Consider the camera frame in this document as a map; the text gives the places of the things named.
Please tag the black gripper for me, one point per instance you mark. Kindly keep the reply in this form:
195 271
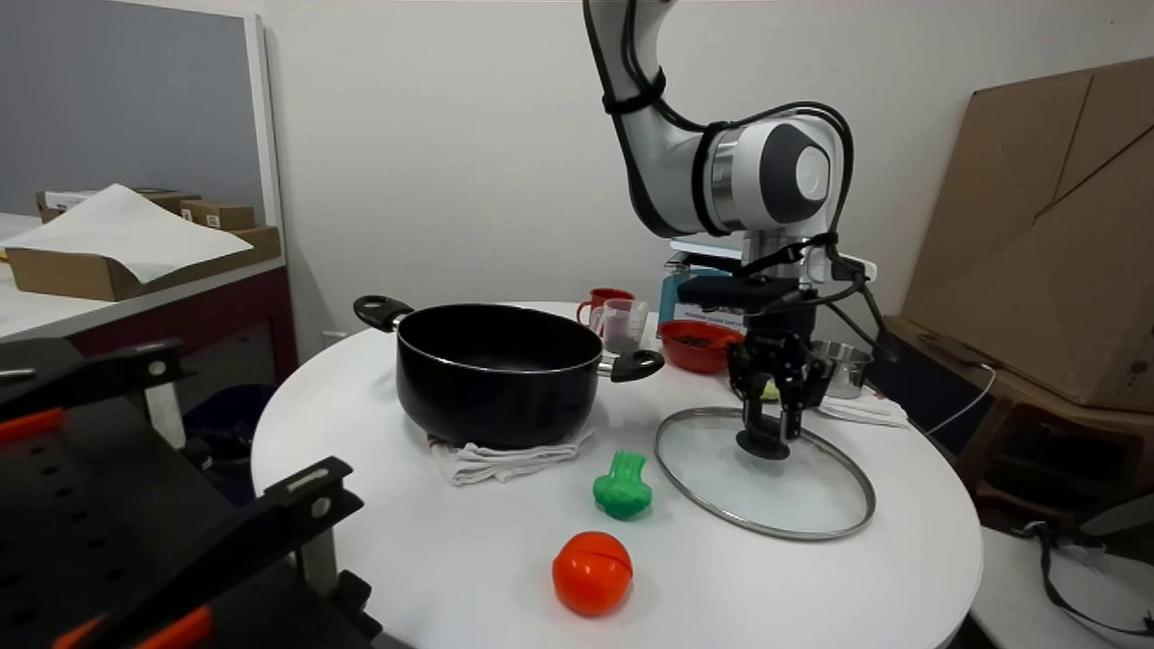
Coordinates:
781 355

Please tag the glass pot lid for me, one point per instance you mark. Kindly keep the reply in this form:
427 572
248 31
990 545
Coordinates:
769 492

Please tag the green toy vegetable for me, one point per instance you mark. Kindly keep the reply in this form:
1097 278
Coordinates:
621 487

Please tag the orange toy tomato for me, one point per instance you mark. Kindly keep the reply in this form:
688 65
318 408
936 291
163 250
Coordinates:
593 578

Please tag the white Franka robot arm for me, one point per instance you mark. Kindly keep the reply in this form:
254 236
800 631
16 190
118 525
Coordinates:
724 167

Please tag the black cooking pot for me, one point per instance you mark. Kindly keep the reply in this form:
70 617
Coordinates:
480 400

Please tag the plain white cloth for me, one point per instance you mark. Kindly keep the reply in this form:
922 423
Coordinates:
872 414

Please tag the red plastic bowl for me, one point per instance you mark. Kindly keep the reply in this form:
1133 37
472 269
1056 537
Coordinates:
696 348

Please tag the blue printed carton box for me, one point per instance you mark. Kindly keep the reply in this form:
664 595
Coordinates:
692 271

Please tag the clear measuring cup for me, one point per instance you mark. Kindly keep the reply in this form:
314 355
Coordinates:
627 327

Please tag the dark wooden crate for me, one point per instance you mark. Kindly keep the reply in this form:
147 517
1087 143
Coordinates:
1067 463

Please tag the large cardboard box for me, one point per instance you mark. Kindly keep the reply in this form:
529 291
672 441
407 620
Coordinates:
1046 255

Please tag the dark blue bin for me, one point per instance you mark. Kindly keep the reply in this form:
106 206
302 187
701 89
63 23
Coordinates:
223 426

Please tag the small cardboard box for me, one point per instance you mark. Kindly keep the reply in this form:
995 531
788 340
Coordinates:
223 214

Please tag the red brown desk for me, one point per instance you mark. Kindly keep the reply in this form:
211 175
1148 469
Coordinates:
182 315

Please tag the black stand with orange clamps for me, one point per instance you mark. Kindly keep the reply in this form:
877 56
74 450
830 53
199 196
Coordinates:
111 529

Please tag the flat cardboard tray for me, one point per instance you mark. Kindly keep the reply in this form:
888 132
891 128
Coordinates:
83 275

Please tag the grey partition panel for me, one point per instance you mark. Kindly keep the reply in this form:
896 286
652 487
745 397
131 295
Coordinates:
121 96

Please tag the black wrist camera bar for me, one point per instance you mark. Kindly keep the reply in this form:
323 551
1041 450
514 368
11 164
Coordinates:
734 295

